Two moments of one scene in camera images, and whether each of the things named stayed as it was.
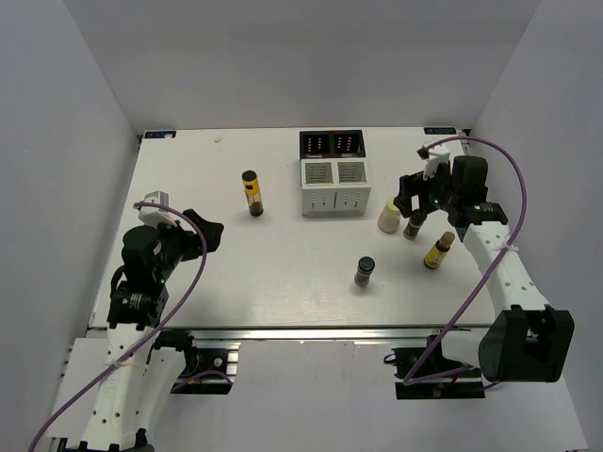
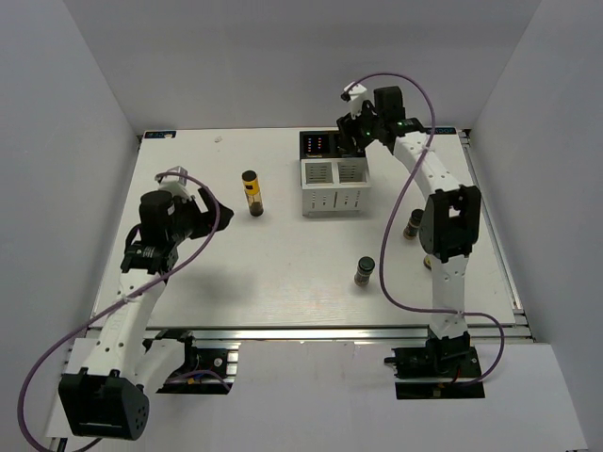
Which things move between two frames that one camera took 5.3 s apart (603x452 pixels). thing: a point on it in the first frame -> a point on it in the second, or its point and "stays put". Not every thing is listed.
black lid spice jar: (365, 267) stays put
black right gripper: (444, 173) -> (348, 126)
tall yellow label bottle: (252, 192) stays put
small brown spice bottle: (412, 228) stays put
